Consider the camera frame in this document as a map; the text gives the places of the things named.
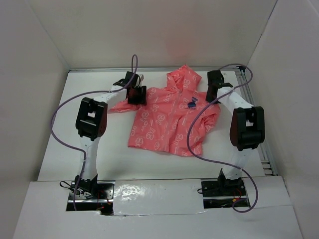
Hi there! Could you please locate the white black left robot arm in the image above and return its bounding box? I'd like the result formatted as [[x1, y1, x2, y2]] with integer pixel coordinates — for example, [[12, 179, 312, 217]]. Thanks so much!
[[75, 71, 147, 199]]

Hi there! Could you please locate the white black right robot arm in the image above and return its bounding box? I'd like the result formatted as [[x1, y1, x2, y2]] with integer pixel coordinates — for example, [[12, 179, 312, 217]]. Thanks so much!
[[206, 70, 265, 195]]

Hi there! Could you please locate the pink hooded jacket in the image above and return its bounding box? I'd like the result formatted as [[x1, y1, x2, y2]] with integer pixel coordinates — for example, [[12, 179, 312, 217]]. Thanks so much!
[[110, 65, 221, 157]]

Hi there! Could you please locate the aluminium frame rail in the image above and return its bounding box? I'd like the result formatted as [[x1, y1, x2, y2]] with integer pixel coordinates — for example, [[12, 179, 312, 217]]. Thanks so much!
[[68, 63, 279, 176]]

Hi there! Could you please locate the silver base rail with tape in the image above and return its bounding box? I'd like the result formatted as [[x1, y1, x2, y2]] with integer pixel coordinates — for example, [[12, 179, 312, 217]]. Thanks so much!
[[60, 179, 250, 216]]

